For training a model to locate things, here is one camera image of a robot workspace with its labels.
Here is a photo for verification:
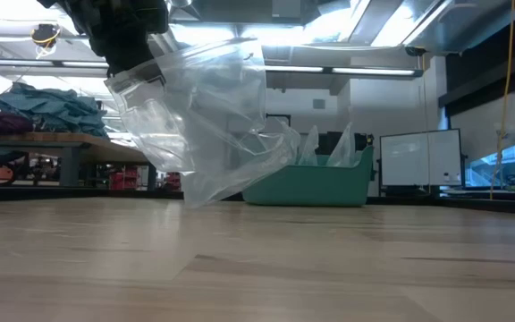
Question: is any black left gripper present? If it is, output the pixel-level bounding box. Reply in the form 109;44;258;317
38;0;170;77

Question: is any clear plastic zip bag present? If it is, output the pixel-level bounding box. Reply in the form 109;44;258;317
104;38;302;209

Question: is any teal cloth pile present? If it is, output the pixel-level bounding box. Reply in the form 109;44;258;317
0;81;109;138

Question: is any wooden workbench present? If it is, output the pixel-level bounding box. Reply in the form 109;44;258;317
0;131;160;188

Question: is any red storage crate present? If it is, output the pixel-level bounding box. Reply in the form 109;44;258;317
108;167;139;191
165;172;182;192

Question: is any teal plastic bin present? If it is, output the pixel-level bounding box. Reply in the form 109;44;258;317
241;145;375;208

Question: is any long ceiling light bar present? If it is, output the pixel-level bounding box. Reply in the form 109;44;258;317
0;56;424;80

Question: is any black screen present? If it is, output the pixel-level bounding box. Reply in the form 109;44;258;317
319;131;375;156

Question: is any whiteboard on stand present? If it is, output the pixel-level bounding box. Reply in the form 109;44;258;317
379;128;463;188

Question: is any black ceiling fixture yellow cable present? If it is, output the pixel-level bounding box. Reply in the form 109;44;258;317
30;23;63;60

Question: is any black frame stand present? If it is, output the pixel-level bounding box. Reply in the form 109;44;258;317
264;113;292;129

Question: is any yellow hanging cord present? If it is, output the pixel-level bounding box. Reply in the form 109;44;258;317
488;0;515;201

